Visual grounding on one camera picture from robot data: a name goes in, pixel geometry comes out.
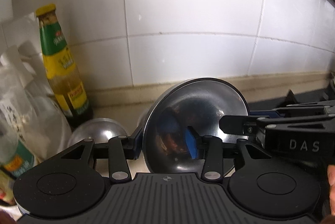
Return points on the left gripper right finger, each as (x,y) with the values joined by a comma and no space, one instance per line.
(213,150)

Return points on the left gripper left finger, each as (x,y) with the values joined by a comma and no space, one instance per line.
(117,151)

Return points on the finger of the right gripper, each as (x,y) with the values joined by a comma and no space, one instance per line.
(251,124)

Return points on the steel bowl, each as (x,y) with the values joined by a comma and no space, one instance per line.
(184,112)
(99,129)

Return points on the person right hand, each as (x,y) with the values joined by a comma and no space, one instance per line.
(330,219)

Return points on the yellow green oil bottle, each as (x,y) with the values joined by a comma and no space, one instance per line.
(61,70)

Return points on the clear plastic bottle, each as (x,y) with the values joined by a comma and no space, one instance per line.
(33,127)

